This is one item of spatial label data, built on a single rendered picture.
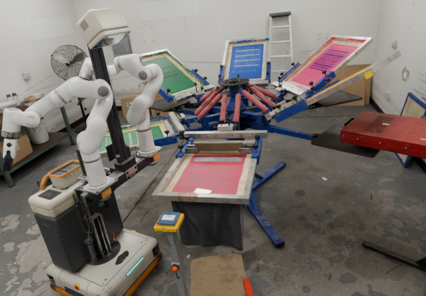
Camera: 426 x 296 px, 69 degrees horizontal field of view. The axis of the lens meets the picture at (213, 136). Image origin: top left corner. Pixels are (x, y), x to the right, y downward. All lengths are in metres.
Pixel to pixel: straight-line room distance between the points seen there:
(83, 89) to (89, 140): 0.25
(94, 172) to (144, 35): 5.24
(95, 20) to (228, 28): 4.79
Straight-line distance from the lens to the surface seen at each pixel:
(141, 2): 6.77
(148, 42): 6.79
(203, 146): 2.31
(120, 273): 2.54
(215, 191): 1.90
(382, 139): 2.24
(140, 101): 1.88
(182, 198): 1.85
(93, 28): 1.65
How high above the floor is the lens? 1.98
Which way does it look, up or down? 23 degrees down
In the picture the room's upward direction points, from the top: 7 degrees counter-clockwise
